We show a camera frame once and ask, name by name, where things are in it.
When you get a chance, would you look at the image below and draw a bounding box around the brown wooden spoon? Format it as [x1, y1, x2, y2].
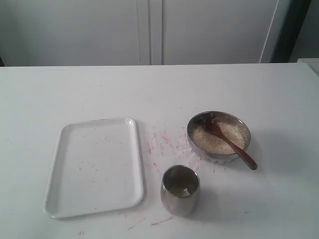
[203, 117, 258, 171]

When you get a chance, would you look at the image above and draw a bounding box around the steel bowl of rice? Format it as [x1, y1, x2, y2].
[187, 111, 251, 164]

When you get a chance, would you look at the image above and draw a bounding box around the stainless steel cup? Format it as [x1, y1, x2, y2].
[160, 165, 200, 217]

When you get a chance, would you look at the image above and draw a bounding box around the white rectangular plastic tray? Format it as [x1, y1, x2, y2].
[44, 118, 145, 219]

